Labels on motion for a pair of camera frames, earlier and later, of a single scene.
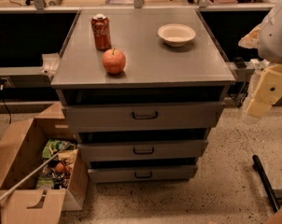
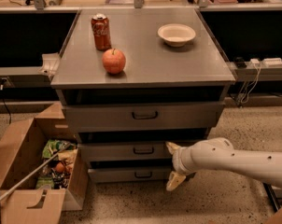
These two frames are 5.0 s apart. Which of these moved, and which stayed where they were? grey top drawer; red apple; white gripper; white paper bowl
Moved: white gripper
Stayed: grey top drawer; white paper bowl; red apple
